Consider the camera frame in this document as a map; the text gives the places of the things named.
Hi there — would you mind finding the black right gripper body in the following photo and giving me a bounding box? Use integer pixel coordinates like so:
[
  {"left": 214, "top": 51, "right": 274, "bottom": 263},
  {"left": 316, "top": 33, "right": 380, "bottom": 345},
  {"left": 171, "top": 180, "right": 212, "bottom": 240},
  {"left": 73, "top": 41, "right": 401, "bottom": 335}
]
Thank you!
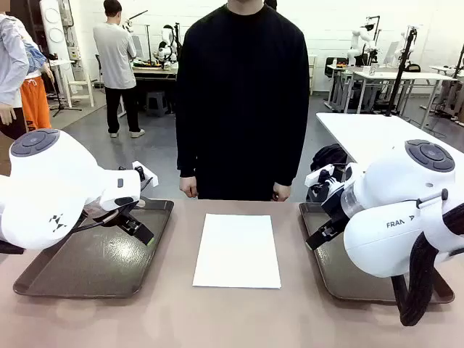
[{"left": 318, "top": 181, "right": 355, "bottom": 224}]

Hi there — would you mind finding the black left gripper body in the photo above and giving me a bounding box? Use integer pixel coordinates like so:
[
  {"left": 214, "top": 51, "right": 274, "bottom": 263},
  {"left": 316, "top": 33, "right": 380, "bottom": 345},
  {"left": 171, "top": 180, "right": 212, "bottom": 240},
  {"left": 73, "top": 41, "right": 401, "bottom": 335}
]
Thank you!
[{"left": 115, "top": 207, "right": 146, "bottom": 233}]

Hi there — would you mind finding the white A4 paper sheet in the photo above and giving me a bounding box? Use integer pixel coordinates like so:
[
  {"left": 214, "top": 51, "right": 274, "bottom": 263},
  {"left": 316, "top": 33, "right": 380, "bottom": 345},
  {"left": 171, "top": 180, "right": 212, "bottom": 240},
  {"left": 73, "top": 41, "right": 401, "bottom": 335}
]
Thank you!
[{"left": 192, "top": 213, "right": 282, "bottom": 290}]

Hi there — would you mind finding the person right forearm black sleeve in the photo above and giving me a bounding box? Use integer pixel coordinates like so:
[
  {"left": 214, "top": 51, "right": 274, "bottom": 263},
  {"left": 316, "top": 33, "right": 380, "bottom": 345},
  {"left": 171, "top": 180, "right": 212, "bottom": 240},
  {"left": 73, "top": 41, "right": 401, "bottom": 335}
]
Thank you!
[{"left": 175, "top": 104, "right": 199, "bottom": 179}]

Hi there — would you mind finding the person left forearm black sleeve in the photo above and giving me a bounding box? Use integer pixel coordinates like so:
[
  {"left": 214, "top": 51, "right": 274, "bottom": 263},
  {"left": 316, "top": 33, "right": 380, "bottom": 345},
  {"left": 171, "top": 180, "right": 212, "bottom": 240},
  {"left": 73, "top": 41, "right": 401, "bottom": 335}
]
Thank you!
[{"left": 277, "top": 104, "right": 310, "bottom": 187}]

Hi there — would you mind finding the person left hand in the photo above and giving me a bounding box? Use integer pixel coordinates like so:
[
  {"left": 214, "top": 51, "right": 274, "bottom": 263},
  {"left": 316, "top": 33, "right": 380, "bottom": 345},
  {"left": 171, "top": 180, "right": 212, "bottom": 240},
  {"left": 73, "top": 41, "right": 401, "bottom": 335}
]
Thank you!
[{"left": 272, "top": 181, "right": 292, "bottom": 202}]

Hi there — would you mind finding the person right hand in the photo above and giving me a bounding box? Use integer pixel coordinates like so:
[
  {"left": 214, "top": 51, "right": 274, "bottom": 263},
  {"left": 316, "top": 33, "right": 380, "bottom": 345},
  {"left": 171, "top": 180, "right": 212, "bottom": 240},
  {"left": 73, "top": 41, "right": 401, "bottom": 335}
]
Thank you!
[{"left": 179, "top": 176, "right": 199, "bottom": 199}]

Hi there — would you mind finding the brown plastic tray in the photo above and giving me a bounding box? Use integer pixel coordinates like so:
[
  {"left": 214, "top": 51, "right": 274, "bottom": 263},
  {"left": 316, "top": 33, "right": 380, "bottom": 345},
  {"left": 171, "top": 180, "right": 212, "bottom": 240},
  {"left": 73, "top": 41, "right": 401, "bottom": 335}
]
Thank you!
[
  {"left": 299, "top": 202, "right": 455, "bottom": 305},
  {"left": 13, "top": 198, "right": 175, "bottom": 299}
]

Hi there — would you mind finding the black bag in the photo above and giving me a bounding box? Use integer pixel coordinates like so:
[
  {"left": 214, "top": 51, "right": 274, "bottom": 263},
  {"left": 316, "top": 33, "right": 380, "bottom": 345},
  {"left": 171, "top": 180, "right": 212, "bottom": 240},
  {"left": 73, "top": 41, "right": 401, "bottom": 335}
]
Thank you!
[{"left": 310, "top": 143, "right": 349, "bottom": 172}]

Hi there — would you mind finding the white side table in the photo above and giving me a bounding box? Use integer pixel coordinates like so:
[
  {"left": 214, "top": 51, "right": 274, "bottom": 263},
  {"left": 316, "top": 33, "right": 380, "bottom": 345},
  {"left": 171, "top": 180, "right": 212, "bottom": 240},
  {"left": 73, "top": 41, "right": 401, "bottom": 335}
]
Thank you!
[{"left": 315, "top": 112, "right": 464, "bottom": 168}]

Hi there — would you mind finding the grey step stool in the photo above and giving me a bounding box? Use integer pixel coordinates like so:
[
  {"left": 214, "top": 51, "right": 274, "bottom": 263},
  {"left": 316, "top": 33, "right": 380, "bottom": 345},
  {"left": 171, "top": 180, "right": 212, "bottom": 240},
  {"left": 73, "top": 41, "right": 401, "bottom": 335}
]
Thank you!
[{"left": 145, "top": 90, "right": 168, "bottom": 118}]

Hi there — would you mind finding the black floor tripod stand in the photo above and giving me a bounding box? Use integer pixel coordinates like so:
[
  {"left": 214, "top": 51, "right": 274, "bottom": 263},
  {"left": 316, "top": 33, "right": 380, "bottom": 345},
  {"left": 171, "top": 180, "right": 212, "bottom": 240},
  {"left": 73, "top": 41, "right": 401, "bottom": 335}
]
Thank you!
[{"left": 49, "top": 72, "right": 83, "bottom": 117}]

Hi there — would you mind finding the white drawer cabinet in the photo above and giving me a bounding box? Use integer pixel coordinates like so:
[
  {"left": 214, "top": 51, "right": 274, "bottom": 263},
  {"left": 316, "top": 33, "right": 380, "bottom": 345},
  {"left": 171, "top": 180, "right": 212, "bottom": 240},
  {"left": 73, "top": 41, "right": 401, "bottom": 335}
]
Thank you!
[{"left": 308, "top": 54, "right": 318, "bottom": 96}]

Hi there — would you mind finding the black background chair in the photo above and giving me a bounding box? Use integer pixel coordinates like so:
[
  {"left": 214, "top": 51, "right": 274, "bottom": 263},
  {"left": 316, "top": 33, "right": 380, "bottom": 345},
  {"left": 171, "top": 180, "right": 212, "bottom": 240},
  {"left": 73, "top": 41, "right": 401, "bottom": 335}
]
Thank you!
[{"left": 325, "top": 56, "right": 349, "bottom": 79}]

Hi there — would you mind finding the white long desk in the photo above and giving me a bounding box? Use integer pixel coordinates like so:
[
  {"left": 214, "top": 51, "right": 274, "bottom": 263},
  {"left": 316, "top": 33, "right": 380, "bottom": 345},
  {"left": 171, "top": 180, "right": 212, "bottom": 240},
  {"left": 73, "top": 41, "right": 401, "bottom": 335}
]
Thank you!
[{"left": 352, "top": 70, "right": 458, "bottom": 130}]

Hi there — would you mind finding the black tripod pole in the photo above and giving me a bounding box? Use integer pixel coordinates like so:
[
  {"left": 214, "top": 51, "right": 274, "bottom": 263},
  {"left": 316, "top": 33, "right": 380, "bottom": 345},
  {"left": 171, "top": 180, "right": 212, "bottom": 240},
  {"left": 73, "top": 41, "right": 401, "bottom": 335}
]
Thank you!
[{"left": 384, "top": 25, "right": 418, "bottom": 118}]

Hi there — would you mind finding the person torso black sweater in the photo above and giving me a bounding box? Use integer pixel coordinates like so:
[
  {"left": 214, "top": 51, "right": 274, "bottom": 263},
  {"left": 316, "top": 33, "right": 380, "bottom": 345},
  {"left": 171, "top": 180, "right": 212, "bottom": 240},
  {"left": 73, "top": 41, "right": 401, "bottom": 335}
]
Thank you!
[{"left": 175, "top": 0, "right": 311, "bottom": 202}]

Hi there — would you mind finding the wooden background workbench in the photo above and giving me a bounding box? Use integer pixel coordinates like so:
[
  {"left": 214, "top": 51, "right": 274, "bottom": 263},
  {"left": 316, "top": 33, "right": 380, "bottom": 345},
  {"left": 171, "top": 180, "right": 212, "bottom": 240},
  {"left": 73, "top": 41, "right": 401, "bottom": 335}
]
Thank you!
[{"left": 132, "top": 63, "right": 179, "bottom": 83}]

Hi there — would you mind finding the white background monitor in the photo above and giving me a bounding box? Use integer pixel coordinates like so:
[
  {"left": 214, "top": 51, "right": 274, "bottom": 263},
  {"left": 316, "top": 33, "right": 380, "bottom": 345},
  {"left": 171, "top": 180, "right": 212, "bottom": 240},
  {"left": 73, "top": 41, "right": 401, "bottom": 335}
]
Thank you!
[{"left": 383, "top": 41, "right": 400, "bottom": 67}]

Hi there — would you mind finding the man in grey t-shirt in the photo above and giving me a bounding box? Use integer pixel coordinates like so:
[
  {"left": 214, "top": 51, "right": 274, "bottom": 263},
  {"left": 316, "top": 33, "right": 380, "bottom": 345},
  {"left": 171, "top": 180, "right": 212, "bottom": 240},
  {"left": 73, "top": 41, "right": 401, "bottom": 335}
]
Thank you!
[{"left": 93, "top": 0, "right": 146, "bottom": 139}]

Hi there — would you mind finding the white humanoid background robot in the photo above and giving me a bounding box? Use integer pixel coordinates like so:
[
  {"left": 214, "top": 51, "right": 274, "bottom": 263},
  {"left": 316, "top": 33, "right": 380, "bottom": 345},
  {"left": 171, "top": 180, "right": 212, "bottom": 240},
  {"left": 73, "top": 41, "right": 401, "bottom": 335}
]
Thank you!
[{"left": 157, "top": 24, "right": 183, "bottom": 70}]

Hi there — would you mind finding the mannequin with brown apron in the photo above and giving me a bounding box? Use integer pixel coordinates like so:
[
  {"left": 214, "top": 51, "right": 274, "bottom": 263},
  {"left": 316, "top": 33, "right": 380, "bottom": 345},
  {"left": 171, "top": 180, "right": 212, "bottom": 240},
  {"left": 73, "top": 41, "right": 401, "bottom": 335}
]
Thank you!
[{"left": 0, "top": 12, "right": 30, "bottom": 141}]

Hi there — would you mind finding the white standing air conditioner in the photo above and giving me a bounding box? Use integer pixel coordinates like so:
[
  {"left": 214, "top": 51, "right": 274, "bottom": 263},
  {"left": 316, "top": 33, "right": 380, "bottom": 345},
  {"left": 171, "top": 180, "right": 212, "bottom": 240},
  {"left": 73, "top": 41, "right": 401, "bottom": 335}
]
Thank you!
[{"left": 38, "top": 0, "right": 70, "bottom": 61}]

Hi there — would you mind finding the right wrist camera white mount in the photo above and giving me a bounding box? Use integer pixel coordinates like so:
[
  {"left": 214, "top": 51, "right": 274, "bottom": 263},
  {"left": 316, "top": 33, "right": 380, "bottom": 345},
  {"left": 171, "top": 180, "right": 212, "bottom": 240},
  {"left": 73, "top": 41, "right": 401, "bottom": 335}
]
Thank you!
[{"left": 304, "top": 163, "right": 349, "bottom": 197}]

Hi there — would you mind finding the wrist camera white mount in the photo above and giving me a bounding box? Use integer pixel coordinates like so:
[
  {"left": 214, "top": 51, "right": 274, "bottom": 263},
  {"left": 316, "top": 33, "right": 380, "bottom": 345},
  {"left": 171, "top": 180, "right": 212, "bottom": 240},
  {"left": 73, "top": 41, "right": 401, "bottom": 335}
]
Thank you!
[
  {"left": 131, "top": 160, "right": 160, "bottom": 188},
  {"left": 304, "top": 163, "right": 349, "bottom": 197}
]

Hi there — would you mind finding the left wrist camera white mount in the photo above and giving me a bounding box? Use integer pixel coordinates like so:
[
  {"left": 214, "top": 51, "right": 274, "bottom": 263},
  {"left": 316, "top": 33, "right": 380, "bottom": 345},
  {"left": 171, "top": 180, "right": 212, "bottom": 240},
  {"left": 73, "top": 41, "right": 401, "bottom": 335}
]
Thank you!
[{"left": 131, "top": 160, "right": 160, "bottom": 188}]

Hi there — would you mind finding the black braided right arm hose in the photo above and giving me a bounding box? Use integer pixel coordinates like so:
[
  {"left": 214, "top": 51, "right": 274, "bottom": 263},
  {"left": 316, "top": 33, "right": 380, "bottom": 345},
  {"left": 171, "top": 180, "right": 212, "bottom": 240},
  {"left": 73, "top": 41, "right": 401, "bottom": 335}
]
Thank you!
[{"left": 390, "top": 188, "right": 464, "bottom": 327}]

